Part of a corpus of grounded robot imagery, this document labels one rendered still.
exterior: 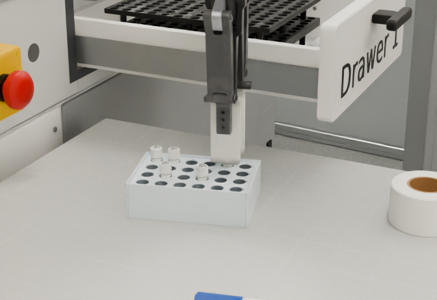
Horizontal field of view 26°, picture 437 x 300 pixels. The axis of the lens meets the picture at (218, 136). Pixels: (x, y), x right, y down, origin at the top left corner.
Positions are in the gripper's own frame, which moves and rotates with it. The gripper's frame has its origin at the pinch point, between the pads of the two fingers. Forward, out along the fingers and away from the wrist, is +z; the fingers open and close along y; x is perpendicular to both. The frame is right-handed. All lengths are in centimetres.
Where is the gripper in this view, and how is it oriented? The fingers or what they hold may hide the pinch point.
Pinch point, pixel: (227, 126)
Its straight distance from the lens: 97.1
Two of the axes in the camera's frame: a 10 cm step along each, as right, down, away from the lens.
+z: 0.0, 9.3, 3.7
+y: 1.9, -3.7, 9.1
